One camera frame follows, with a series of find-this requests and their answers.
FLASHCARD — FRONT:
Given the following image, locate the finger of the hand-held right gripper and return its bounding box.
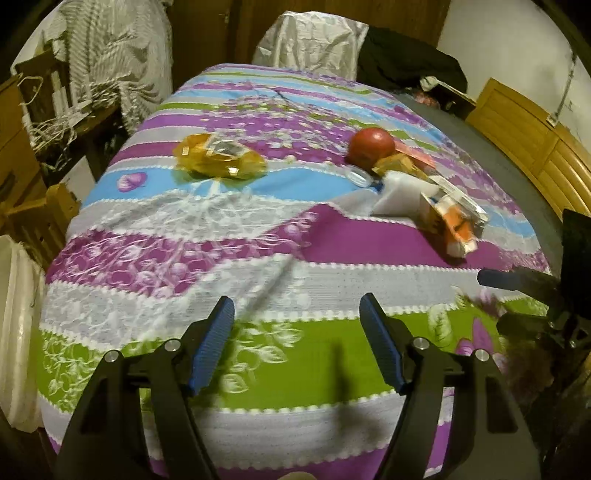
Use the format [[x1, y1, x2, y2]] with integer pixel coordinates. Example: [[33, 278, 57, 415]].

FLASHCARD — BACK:
[[495, 313, 557, 344], [477, 269, 565, 306]]

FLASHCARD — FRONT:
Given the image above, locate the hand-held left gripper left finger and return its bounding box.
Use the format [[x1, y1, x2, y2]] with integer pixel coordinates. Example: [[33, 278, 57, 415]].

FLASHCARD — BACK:
[[54, 295, 236, 480]]

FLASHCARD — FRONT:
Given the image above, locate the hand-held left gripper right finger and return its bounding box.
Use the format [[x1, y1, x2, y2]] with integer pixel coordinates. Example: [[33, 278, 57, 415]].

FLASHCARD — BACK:
[[359, 292, 542, 480]]

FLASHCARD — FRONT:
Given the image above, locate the white plastic bucket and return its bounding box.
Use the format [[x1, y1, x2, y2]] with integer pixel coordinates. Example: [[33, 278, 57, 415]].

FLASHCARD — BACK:
[[0, 234, 48, 433]]

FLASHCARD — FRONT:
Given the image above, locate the white orange crumpled carton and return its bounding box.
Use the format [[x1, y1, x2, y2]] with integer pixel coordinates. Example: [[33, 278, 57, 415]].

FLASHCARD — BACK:
[[419, 181, 489, 257]]

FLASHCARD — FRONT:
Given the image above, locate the floral striped bedsheet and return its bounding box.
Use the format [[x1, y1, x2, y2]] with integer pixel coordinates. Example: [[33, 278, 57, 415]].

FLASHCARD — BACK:
[[39, 62, 555, 480]]

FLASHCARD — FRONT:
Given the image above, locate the grey mattress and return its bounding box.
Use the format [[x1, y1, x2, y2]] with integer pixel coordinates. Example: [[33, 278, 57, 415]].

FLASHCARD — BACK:
[[396, 91, 570, 278]]

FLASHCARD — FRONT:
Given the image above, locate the wooden headboard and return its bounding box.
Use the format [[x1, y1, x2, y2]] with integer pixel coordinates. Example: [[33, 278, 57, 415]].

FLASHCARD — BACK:
[[465, 77, 591, 223]]

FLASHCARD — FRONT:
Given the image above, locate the white foam tray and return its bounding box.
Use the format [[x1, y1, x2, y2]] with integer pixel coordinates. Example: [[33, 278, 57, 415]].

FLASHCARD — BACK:
[[370, 169, 438, 219]]

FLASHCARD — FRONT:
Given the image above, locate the small clear lid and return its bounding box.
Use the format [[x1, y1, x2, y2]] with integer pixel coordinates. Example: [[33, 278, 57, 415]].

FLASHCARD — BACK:
[[344, 165, 374, 189]]

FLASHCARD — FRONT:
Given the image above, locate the metal gooseneck holder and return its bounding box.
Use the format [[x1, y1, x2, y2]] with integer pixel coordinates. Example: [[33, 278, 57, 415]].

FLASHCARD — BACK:
[[547, 52, 579, 126]]

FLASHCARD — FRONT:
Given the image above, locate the yellow plastic wrapper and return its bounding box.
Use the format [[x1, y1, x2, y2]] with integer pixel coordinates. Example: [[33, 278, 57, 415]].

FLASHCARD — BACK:
[[172, 132, 269, 180]]

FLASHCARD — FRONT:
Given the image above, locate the red apple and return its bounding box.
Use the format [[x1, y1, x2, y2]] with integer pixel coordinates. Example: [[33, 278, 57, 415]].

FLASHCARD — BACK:
[[348, 128, 397, 169]]

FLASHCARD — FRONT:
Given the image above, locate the wooden chair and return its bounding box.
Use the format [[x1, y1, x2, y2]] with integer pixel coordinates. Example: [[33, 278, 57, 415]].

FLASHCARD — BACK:
[[6, 183, 82, 269]]

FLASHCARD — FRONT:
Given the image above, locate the black cloth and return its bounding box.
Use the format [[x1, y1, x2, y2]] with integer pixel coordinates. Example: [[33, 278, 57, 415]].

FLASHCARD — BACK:
[[357, 26, 468, 106]]

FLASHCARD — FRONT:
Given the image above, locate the wooden chest of drawers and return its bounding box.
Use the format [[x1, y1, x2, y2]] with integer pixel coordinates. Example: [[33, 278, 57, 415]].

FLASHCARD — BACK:
[[0, 76, 48, 224]]

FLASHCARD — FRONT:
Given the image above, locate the grey striped cloth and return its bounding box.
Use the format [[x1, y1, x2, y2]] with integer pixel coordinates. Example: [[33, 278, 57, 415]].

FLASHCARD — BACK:
[[45, 0, 174, 136]]

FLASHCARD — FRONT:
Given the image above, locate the brown wooden wardrobe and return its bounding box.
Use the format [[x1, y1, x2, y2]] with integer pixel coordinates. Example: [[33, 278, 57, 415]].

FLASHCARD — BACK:
[[170, 0, 451, 94]]

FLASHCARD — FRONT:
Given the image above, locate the tangle of white cables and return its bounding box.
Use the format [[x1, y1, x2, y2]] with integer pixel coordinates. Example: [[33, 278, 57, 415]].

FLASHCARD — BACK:
[[17, 75, 117, 155]]

